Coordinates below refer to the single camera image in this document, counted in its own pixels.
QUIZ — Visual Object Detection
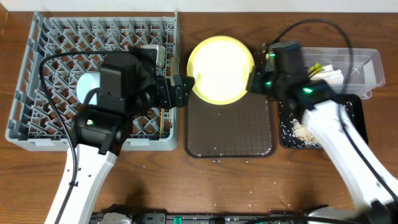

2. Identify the yellow round plate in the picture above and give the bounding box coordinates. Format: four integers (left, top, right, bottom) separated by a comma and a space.
187, 35, 254, 105

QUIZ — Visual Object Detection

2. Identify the green orange snack wrapper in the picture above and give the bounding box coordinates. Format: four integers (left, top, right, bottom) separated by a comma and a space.
308, 63, 324, 77

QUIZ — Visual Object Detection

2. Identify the rice food scraps pile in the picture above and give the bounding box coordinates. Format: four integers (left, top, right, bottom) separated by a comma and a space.
279, 105, 322, 149

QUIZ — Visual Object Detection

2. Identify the white paper napkin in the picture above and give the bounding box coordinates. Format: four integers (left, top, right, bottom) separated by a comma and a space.
309, 65, 344, 85

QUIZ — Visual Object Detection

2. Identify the light blue bowl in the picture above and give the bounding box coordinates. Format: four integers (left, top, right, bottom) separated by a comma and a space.
76, 72, 100, 103

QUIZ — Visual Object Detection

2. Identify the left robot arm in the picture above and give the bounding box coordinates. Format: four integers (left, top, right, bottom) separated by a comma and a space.
46, 48, 195, 223

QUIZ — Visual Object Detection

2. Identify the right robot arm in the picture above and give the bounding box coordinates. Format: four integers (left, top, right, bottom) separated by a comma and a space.
246, 41, 397, 223

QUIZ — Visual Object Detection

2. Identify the black rectangular waste tray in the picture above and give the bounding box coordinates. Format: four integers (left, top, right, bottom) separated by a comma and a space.
279, 94, 368, 149

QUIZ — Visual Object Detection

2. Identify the clear plastic waste bin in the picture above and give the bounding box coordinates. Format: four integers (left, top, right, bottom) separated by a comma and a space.
302, 47, 386, 99

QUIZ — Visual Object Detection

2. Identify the dark brown serving tray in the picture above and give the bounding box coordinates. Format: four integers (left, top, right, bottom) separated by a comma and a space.
184, 93, 277, 159

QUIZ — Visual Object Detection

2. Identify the grey plastic dish rack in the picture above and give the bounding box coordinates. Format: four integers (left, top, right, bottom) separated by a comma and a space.
5, 12, 180, 151

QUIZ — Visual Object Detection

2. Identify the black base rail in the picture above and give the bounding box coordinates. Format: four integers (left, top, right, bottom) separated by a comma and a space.
88, 204, 363, 224

